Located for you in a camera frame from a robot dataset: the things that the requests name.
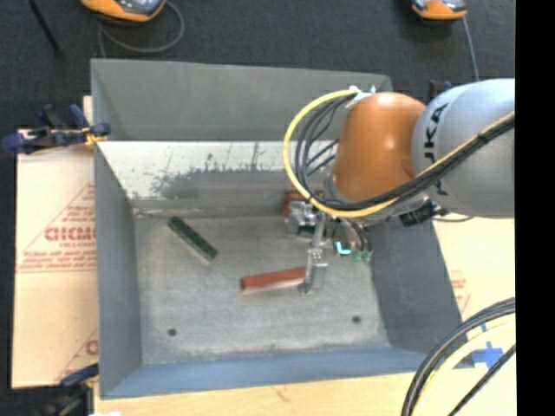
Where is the grey metal bin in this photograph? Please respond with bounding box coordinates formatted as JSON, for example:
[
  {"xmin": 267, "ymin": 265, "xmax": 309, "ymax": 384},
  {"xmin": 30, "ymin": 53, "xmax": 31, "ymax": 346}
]
[{"xmin": 89, "ymin": 58, "xmax": 470, "ymax": 400}]

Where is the red-brown flat block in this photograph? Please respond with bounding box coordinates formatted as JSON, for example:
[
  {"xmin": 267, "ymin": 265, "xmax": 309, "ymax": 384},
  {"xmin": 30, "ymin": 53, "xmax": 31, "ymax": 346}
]
[
  {"xmin": 283, "ymin": 191, "xmax": 305, "ymax": 218},
  {"xmin": 239, "ymin": 266, "xmax": 308, "ymax": 295}
]

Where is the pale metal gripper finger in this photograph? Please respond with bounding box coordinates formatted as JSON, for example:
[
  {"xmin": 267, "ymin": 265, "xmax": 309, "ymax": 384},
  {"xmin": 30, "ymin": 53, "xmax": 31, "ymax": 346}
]
[
  {"xmin": 297, "ymin": 248, "xmax": 324, "ymax": 296},
  {"xmin": 312, "ymin": 261, "xmax": 330, "ymax": 290}
]

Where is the black cylinder on white bracket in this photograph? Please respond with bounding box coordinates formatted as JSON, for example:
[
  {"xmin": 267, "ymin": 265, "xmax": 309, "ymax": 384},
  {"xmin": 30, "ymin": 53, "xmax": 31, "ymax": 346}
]
[{"xmin": 397, "ymin": 202, "xmax": 450, "ymax": 228}]

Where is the dark green flat block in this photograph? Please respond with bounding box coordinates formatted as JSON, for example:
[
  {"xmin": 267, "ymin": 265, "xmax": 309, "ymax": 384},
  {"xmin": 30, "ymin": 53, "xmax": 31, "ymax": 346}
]
[{"xmin": 166, "ymin": 215, "xmax": 219, "ymax": 264}]

